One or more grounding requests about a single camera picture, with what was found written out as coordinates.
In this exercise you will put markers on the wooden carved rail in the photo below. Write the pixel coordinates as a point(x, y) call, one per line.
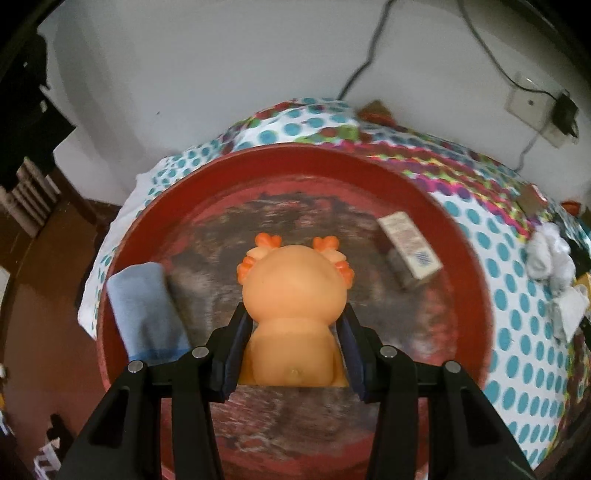
point(27, 194)

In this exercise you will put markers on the small black object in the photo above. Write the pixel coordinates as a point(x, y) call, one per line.
point(60, 434)

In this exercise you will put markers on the black power adapter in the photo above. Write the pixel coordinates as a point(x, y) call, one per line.
point(564, 113)

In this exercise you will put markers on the blue rolled sock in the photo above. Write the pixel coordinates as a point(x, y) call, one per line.
point(143, 304)

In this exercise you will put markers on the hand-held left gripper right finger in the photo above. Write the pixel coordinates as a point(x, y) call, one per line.
point(355, 364)

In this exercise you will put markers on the orange axolotl toy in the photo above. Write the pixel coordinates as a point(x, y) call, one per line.
point(291, 286)

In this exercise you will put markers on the red round tray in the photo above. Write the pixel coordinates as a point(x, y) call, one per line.
point(295, 429)

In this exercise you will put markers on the brown and white box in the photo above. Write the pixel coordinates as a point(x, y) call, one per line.
point(408, 240)

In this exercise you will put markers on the white wall socket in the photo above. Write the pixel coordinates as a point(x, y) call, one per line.
point(526, 104)

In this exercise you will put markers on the black furniture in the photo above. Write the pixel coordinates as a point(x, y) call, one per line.
point(27, 115)

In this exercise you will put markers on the fluffy white sock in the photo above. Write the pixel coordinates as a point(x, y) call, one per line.
point(549, 258)

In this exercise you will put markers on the orange packet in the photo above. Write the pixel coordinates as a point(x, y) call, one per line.
point(572, 206)

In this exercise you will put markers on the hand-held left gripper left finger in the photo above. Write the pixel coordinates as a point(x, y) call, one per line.
point(233, 364)

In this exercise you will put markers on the polka dot tablecloth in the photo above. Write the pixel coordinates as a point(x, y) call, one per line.
point(521, 323)

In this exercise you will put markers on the brown snack packet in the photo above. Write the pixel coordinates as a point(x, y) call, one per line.
point(376, 110)

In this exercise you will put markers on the small brown box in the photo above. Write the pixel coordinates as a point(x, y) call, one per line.
point(531, 198)

